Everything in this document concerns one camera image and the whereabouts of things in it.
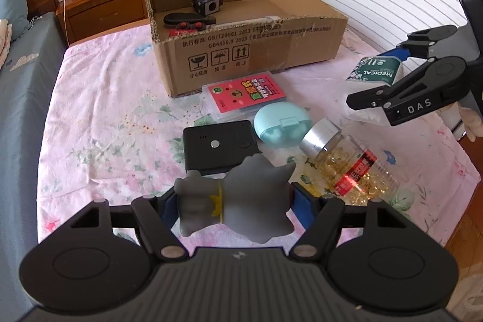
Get brown cardboard box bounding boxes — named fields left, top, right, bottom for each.
left=144, top=0, right=348, bottom=98

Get teal oval case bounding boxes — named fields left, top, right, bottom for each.
left=254, top=102, right=314, bottom=149

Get black cube toy red buttons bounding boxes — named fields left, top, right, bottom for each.
left=190, top=0, right=221, bottom=16

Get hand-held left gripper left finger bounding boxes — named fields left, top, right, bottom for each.
left=70, top=192, right=185, bottom=261

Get black oval case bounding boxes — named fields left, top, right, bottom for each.
left=163, top=12, right=217, bottom=29

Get pink floral quilt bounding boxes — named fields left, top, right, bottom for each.
left=0, top=19, right=13, bottom=66

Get black rectangular device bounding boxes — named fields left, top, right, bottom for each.
left=183, top=120, right=259, bottom=175

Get large blue pillow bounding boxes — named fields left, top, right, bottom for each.
left=0, top=0, right=31, bottom=43

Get white power cable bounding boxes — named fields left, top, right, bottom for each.
left=61, top=0, right=72, bottom=44

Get clear capsule bottle red label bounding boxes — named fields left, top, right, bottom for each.
left=300, top=117, right=401, bottom=207

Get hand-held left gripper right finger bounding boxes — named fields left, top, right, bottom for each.
left=289, top=183, right=408, bottom=259

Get pink floral table cloth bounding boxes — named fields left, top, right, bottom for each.
left=36, top=20, right=481, bottom=251

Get grey rubber toy figure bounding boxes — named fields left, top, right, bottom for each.
left=174, top=153, right=297, bottom=243

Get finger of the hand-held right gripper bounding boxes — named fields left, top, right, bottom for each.
left=378, top=25, right=459, bottom=61
left=347, top=56, right=471, bottom=126

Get blue bed sheet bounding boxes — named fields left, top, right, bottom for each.
left=0, top=11, right=70, bottom=322

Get clear case with pink label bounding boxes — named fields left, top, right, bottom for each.
left=202, top=71, right=289, bottom=117

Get white cotton swab container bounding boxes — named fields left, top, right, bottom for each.
left=337, top=56, right=404, bottom=126

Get wooden nightstand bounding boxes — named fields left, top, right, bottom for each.
left=56, top=0, right=152, bottom=45

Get person's right hand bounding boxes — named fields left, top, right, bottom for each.
left=459, top=106, right=483, bottom=142

